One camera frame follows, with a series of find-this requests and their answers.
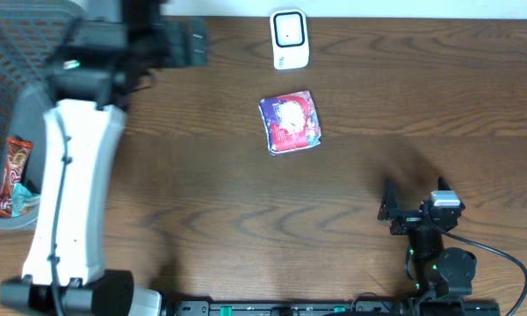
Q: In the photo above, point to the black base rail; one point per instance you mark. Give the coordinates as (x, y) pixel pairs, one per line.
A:
(362, 307)

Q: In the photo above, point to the teal green wipes packet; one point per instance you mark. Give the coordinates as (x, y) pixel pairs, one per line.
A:
(22, 200)

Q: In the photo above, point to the red brown snack bar wrapper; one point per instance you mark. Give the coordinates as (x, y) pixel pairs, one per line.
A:
(17, 156)

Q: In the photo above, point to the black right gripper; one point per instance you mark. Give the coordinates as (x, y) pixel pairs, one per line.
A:
(389, 210)

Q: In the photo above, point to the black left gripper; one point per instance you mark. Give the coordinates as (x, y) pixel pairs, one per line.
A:
(186, 42)

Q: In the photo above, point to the purple red sanitary pad pack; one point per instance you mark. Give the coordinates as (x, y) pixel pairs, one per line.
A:
(291, 122)

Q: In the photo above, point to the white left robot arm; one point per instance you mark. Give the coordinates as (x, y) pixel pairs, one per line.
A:
(90, 79)

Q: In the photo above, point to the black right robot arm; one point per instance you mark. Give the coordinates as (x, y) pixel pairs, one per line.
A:
(443, 276)

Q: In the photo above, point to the white barcode scanner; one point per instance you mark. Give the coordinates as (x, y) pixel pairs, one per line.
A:
(289, 39)

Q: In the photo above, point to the grey plastic mesh basket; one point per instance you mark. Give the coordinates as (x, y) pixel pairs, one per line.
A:
(30, 30)

